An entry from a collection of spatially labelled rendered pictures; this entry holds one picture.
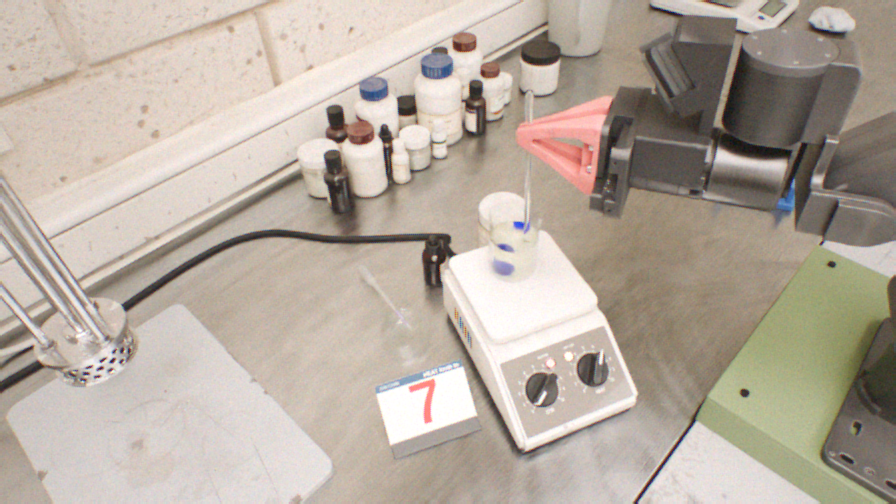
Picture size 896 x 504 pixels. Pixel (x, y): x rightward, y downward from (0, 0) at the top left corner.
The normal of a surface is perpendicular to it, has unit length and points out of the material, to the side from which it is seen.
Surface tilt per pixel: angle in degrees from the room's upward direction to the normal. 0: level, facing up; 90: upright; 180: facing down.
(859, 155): 45
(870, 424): 0
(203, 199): 90
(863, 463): 0
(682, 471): 0
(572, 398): 30
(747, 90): 92
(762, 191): 81
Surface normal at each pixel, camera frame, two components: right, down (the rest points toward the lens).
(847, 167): -0.67, -0.69
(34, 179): 0.73, 0.47
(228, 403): -0.03, -0.71
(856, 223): -0.38, 0.65
